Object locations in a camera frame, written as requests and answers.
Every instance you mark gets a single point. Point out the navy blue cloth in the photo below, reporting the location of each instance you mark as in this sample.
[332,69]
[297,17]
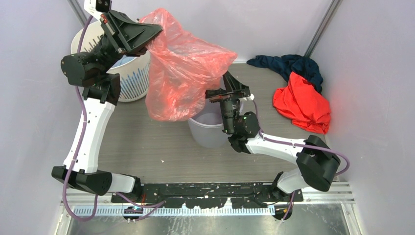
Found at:
[287,64]

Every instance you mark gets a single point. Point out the red plastic trash bag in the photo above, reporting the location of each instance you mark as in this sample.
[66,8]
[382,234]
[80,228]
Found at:
[182,68]

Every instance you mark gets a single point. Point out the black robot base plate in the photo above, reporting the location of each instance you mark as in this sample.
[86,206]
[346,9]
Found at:
[245,195]

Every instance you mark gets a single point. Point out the right aluminium corner post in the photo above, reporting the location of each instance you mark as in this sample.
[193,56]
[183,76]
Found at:
[329,14]

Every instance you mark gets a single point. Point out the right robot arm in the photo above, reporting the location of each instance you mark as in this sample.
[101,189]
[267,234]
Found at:
[316,164]

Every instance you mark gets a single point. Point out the aluminium frame rail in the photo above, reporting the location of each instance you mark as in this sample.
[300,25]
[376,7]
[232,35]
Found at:
[340,193]

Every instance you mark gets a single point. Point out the grey plastic trash bin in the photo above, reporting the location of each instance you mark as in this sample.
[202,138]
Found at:
[212,126]

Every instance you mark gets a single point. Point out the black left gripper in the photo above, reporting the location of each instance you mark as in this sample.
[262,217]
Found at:
[115,24]

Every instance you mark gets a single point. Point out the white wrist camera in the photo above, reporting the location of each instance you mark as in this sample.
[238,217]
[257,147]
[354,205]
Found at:
[97,7]
[248,98]

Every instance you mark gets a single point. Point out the red cloth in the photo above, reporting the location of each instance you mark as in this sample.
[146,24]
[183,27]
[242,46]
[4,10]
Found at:
[303,105]

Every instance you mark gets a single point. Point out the white slotted laundry basket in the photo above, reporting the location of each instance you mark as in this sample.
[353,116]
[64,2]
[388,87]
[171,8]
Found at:
[133,71]

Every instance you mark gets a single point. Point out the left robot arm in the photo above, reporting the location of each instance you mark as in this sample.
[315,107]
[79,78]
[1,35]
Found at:
[89,70]

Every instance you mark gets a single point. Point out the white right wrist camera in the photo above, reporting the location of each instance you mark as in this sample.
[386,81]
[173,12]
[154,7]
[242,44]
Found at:
[248,98]

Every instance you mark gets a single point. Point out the aluminium corner post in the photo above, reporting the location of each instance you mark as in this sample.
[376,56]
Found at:
[329,14]
[79,11]

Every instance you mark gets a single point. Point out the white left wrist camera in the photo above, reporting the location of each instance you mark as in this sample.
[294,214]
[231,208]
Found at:
[97,7]

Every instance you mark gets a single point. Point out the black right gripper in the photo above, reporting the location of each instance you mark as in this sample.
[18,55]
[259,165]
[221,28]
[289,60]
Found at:
[231,84]

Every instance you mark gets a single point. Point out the left aluminium corner post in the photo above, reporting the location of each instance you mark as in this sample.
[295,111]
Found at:
[79,11]

